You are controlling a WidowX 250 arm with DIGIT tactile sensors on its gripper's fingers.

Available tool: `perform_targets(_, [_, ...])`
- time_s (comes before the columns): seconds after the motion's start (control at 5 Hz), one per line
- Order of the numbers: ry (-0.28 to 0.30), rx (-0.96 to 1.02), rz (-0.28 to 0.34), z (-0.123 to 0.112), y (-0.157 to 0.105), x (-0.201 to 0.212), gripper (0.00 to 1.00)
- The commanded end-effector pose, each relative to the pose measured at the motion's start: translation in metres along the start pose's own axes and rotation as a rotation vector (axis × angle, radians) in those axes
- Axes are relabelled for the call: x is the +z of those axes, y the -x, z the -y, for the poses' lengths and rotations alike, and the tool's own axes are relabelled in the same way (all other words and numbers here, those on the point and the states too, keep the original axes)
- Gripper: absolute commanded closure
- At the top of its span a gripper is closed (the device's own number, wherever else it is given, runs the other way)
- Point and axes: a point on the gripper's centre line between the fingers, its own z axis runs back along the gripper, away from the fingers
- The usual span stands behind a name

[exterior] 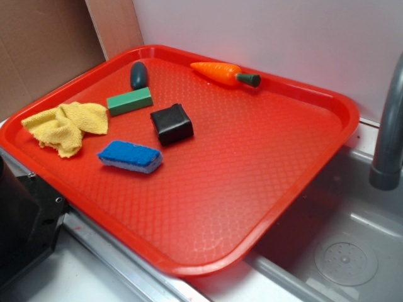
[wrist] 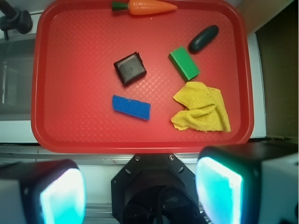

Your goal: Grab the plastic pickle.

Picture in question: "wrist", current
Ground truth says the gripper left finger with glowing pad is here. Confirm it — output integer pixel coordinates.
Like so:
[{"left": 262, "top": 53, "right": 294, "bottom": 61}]
[{"left": 0, "top": 160, "right": 87, "bottom": 224}]

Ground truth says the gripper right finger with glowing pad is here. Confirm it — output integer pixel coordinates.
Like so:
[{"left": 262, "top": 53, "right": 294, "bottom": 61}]
[{"left": 195, "top": 142, "right": 299, "bottom": 224}]

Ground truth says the dark green plastic pickle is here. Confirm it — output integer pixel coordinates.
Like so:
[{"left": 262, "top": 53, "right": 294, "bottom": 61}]
[{"left": 188, "top": 25, "right": 219, "bottom": 53}]

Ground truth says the yellow crumpled cloth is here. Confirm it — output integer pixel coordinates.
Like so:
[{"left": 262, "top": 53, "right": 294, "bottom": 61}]
[{"left": 171, "top": 81, "right": 231, "bottom": 133}]

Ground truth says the blue rectangular sponge piece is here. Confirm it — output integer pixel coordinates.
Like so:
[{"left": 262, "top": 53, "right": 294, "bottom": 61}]
[{"left": 112, "top": 95, "right": 151, "bottom": 120}]

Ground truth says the green rectangular block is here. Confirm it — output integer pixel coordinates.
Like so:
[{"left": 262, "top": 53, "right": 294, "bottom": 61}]
[{"left": 169, "top": 46, "right": 200, "bottom": 82}]

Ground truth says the red plastic tray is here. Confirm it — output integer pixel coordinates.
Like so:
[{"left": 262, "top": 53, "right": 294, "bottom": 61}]
[{"left": 31, "top": 0, "right": 254, "bottom": 154}]

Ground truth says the black square leather pouch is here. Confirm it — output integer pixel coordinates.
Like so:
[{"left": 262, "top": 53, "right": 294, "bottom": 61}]
[{"left": 114, "top": 52, "right": 147, "bottom": 86}]

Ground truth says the orange plastic carrot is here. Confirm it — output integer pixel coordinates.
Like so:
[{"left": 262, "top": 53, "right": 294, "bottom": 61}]
[{"left": 112, "top": 0, "right": 178, "bottom": 15}]

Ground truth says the black octagonal mount base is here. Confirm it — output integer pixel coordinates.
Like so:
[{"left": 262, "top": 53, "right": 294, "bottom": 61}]
[{"left": 111, "top": 154, "right": 206, "bottom": 224}]

